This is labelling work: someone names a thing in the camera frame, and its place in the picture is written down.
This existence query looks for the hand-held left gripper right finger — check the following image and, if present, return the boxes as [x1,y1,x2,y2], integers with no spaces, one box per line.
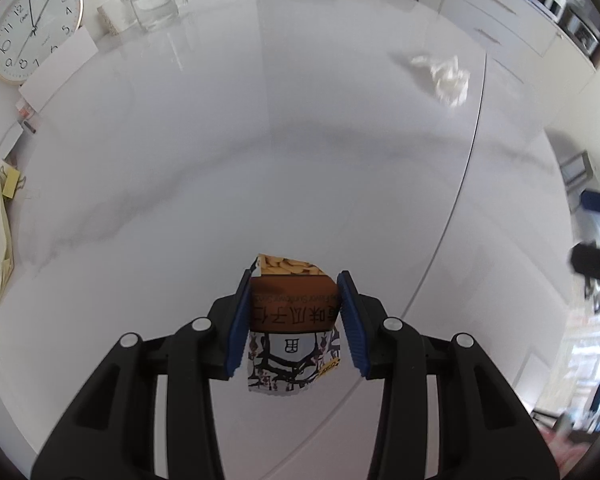
[336,270,561,480]

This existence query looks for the brown and white snack packet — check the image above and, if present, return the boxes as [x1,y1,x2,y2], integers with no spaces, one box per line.
[245,254,343,397]

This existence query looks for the round white wall clock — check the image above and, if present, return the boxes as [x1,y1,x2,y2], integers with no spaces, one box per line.
[0,0,85,85]

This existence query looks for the small beige box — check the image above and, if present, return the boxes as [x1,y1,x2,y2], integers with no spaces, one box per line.
[97,2,127,37]

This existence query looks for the crumpled white tissue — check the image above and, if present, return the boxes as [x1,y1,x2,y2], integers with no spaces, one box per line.
[409,53,471,107]

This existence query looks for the white card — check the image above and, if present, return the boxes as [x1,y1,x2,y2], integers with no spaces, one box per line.
[18,26,100,111]

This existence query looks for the yellow sticky notes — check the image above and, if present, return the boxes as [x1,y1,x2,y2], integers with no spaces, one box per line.
[0,164,22,197]

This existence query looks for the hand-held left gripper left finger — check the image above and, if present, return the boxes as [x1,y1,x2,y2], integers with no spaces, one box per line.
[32,269,253,480]

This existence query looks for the grey metal frame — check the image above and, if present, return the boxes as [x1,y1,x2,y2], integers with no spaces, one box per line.
[559,151,594,187]

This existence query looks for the white drawer cabinet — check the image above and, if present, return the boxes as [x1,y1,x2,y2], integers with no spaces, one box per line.
[439,0,597,81]

